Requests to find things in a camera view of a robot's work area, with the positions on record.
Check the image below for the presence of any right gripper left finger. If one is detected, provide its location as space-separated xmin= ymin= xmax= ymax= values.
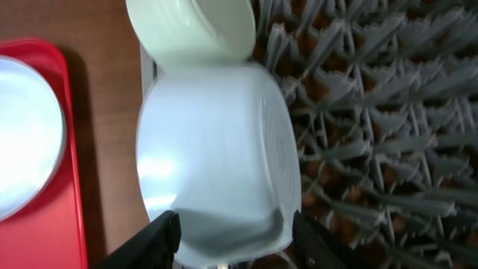
xmin=94 ymin=211 xmax=181 ymax=269

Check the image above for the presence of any light blue bowl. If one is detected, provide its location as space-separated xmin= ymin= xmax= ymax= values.
xmin=136 ymin=63 xmax=301 ymax=268

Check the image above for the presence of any red serving tray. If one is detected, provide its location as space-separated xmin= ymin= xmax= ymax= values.
xmin=1 ymin=39 xmax=88 ymax=269

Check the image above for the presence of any light blue plate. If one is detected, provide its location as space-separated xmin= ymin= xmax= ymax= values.
xmin=1 ymin=56 xmax=66 ymax=220

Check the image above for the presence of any grey dishwasher rack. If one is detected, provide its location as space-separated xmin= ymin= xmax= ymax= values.
xmin=140 ymin=0 xmax=478 ymax=269

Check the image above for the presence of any mint green bowl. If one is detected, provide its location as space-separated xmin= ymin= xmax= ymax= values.
xmin=125 ymin=0 xmax=256 ymax=71

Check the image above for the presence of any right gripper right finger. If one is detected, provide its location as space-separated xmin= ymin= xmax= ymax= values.
xmin=292 ymin=211 xmax=374 ymax=269

